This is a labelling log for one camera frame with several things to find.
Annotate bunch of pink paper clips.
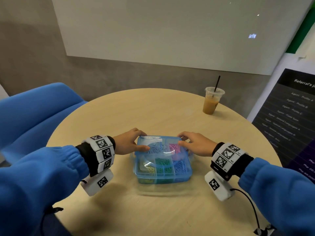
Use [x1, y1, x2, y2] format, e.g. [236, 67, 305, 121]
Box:
[169, 142, 184, 154]

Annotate right wrist marker band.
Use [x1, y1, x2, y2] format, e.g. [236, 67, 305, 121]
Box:
[211, 142, 245, 172]

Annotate bunch of green paper clips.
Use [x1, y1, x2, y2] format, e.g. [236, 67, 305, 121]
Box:
[155, 160, 173, 176]

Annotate white wall board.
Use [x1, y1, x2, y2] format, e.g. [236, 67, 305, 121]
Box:
[51, 0, 315, 76]

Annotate bunch of yellow paper clips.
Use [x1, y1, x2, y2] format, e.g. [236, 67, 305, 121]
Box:
[139, 161, 156, 174]

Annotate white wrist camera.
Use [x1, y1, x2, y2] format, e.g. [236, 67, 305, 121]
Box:
[80, 168, 114, 197]
[204, 169, 234, 202]

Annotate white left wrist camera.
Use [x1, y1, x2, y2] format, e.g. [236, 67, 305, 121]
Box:
[80, 168, 114, 197]

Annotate wrist marker band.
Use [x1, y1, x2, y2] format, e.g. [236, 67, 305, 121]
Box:
[81, 135, 116, 172]
[211, 142, 245, 172]

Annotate standing poster banner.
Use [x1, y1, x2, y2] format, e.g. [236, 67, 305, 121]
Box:
[246, 7, 315, 185]

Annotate black camera cable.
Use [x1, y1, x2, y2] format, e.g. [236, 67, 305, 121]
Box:
[39, 206, 65, 236]
[231, 188, 276, 236]

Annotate bunch of blue paper clips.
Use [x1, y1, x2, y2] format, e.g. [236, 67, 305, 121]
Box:
[172, 160, 189, 175]

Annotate round wooden table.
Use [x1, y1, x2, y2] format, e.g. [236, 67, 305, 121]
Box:
[46, 88, 283, 236]

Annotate blue transparent box lid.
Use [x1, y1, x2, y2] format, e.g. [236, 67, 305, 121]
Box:
[134, 135, 193, 171]

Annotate person's left forearm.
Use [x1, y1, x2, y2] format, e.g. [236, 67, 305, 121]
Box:
[0, 136, 116, 236]

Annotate left wrist marker band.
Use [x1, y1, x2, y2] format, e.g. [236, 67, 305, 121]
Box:
[81, 135, 116, 172]

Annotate blue upholstered chair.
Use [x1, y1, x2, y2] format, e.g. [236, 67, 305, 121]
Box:
[0, 82, 88, 165]

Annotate person's right hand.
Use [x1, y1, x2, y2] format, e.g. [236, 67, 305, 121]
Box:
[177, 131, 218, 157]

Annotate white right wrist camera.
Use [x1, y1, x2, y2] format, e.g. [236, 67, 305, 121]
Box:
[204, 169, 234, 202]

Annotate person's left hand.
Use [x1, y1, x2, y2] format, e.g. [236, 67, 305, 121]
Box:
[114, 128, 151, 155]

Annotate iced coffee plastic cup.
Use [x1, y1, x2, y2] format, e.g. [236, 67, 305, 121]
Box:
[202, 86, 225, 115]

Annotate blue compartment organizer box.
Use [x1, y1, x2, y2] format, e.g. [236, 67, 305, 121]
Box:
[130, 135, 194, 185]

